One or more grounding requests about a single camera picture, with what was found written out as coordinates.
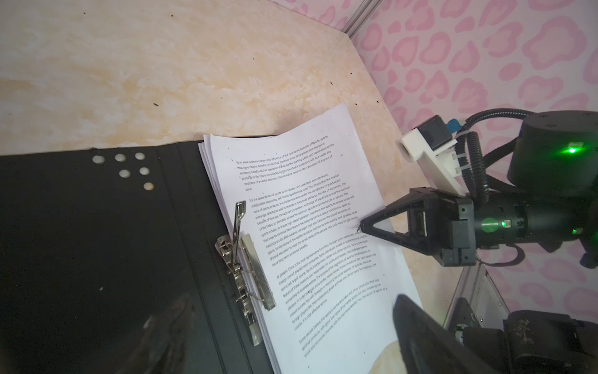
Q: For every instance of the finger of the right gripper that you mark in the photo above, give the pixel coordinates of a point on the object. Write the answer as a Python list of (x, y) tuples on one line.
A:
[(420, 208)]

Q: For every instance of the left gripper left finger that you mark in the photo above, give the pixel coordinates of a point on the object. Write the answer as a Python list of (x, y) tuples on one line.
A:
[(162, 346)]

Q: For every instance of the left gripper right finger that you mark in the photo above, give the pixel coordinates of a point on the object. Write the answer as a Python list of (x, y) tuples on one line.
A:
[(426, 347)]

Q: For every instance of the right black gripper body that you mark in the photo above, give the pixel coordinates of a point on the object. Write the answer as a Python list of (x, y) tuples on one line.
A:
[(440, 225)]

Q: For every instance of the black file folder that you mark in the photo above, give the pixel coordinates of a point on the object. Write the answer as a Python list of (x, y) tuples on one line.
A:
[(94, 242)]

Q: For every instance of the paper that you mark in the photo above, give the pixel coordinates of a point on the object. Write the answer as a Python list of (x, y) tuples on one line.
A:
[(322, 289)]

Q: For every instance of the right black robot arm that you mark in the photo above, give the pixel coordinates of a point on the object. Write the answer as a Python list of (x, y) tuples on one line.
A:
[(501, 177)]

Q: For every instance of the metal folder clip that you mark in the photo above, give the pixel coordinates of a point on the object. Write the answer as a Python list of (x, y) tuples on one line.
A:
[(243, 271)]

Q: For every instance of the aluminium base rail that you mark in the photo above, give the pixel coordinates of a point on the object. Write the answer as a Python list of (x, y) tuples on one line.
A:
[(476, 301)]

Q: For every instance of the right corner aluminium post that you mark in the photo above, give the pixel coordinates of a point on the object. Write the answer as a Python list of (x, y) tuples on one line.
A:
[(364, 11)]

